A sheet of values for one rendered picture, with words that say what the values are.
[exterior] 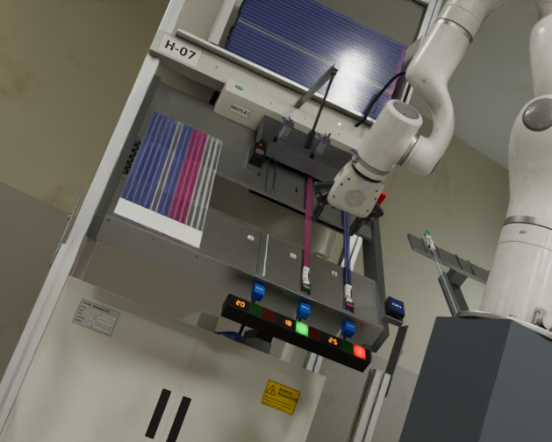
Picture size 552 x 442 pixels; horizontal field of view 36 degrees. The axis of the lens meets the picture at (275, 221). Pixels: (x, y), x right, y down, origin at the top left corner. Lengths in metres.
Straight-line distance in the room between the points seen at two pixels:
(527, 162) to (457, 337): 0.33
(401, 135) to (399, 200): 4.44
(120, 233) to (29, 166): 3.23
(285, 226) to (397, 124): 0.91
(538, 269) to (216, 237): 0.76
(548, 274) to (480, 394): 0.25
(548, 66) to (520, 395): 0.62
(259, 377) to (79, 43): 3.42
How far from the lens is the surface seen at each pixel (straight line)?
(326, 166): 2.28
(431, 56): 1.79
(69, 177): 5.06
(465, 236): 6.53
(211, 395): 2.12
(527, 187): 1.52
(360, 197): 1.82
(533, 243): 1.48
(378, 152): 1.75
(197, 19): 2.66
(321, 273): 1.98
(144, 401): 2.09
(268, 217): 2.54
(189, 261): 1.81
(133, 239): 1.80
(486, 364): 1.37
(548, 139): 1.50
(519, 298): 1.45
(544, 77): 1.67
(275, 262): 1.93
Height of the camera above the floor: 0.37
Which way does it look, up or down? 15 degrees up
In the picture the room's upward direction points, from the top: 20 degrees clockwise
